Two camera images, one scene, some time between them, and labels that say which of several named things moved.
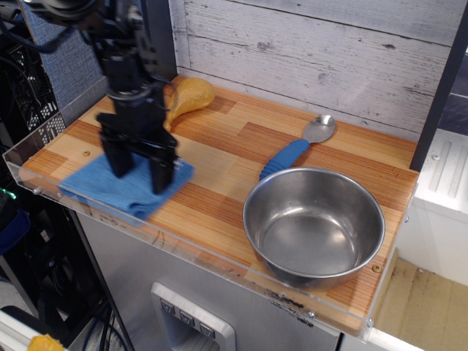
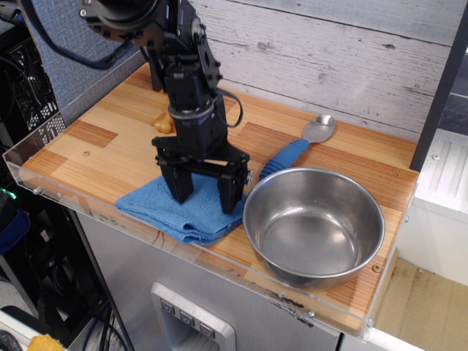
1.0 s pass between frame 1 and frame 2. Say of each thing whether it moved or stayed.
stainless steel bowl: stayed
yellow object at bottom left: stayed
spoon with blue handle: stayed
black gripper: moved
